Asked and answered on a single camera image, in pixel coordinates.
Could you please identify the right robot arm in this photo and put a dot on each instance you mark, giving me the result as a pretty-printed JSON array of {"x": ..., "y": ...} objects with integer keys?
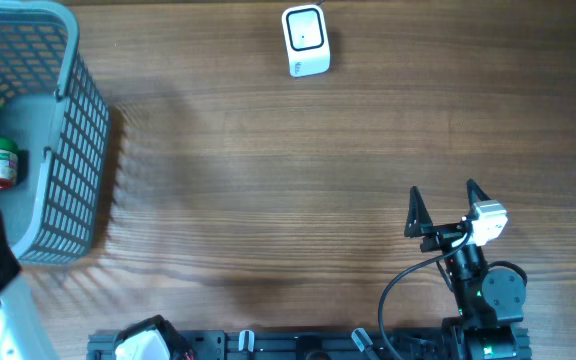
[{"x": 489, "y": 295}]

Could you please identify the white barcode scanner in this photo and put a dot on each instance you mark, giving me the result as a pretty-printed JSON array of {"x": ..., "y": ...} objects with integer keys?
[{"x": 306, "y": 40}]

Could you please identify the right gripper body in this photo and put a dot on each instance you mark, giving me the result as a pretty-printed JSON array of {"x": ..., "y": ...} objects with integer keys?
[{"x": 442, "y": 237}]

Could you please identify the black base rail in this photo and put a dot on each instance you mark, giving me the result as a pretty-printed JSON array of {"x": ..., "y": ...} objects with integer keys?
[{"x": 411, "y": 343}]

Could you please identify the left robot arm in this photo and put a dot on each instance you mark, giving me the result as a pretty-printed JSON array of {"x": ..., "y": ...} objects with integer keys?
[{"x": 22, "y": 335}]

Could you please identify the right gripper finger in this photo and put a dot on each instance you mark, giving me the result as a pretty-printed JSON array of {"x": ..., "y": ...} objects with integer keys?
[
  {"x": 475, "y": 193},
  {"x": 419, "y": 222}
]

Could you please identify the grey plastic shopping basket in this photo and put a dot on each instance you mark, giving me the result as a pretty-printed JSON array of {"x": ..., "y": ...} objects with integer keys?
[{"x": 51, "y": 108}]

